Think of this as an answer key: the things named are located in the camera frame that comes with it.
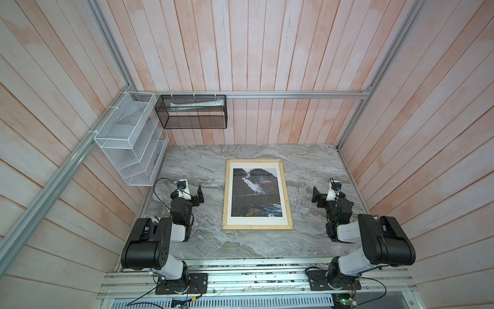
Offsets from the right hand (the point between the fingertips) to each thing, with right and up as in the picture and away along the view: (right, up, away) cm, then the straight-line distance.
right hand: (325, 186), depth 91 cm
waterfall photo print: (-33, -4, +7) cm, 34 cm away
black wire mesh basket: (-68, +40, +13) cm, 80 cm away
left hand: (-65, -1, 0) cm, 65 cm away
